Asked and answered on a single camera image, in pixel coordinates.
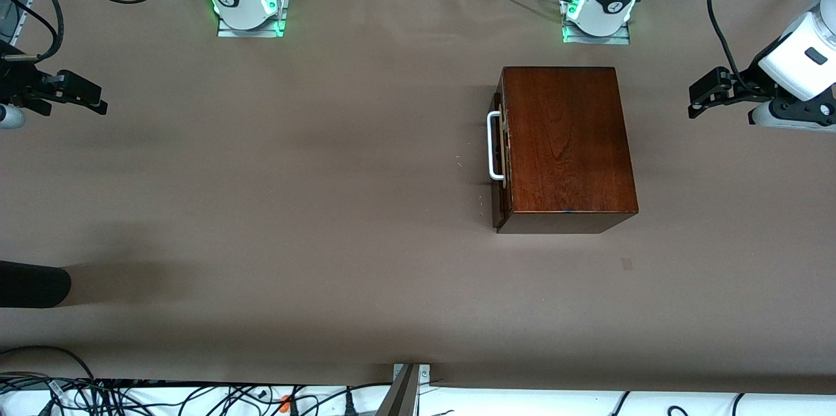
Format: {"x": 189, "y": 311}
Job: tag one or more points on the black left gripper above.
{"x": 749, "y": 79}

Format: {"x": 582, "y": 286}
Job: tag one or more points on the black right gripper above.
{"x": 14, "y": 85}

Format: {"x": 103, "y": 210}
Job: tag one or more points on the light wooden drawer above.
{"x": 501, "y": 207}

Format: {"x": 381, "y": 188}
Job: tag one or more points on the dark brown wooden cabinet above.
{"x": 568, "y": 142}

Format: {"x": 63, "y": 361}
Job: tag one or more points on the black ribbed cylinder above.
{"x": 32, "y": 284}

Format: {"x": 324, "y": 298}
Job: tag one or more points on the brown table cover sheet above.
{"x": 326, "y": 240}

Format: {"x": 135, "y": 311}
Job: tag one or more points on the black power plug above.
{"x": 349, "y": 404}

